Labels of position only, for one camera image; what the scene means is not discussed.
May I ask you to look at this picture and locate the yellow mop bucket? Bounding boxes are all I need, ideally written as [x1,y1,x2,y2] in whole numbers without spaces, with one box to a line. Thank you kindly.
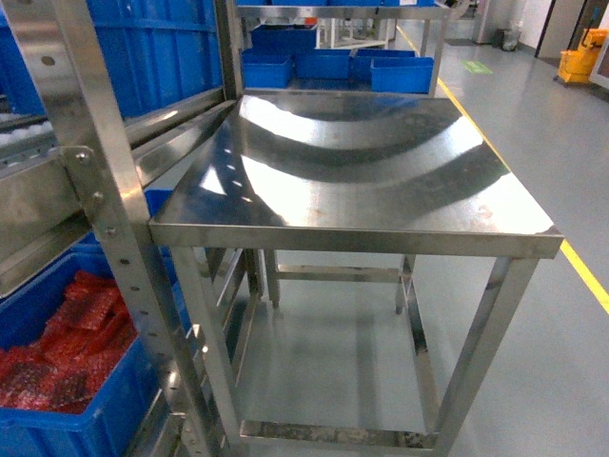
[554,29,608,85]

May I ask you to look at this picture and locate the blue bin with red bags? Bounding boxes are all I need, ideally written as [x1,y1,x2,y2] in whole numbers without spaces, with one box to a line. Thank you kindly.
[1,251,159,456]

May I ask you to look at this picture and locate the steel flow rack shelf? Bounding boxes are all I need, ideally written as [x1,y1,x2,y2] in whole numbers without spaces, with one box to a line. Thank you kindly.
[2,1,228,456]

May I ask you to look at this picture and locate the red bubble wrap bags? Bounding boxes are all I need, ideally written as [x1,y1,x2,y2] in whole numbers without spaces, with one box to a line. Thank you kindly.
[1,270,137,414]

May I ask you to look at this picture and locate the small steel table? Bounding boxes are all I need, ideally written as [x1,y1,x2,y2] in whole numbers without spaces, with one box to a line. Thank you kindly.
[149,90,562,456]

